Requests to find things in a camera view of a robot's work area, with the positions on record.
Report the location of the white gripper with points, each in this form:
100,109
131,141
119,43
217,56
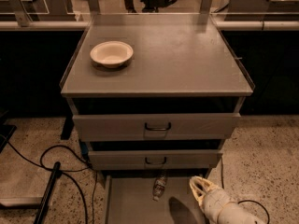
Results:
216,202

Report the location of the clear plastic water bottle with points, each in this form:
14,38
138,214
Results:
159,185

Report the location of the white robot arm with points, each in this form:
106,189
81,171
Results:
242,216

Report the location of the grey middle drawer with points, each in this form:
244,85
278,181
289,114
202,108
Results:
154,159

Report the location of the grey drawer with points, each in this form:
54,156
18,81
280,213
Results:
154,159
130,201
140,127

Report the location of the grey bottom drawer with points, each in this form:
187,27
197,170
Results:
130,201

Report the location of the grey top drawer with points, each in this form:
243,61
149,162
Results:
140,127

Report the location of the grey drawer cabinet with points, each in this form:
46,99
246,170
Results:
181,65

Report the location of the black metal bar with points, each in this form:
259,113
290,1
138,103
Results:
44,205

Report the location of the white paper bowl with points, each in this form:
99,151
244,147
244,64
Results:
112,54

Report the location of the white horizontal rail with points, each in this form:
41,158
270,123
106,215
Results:
221,25

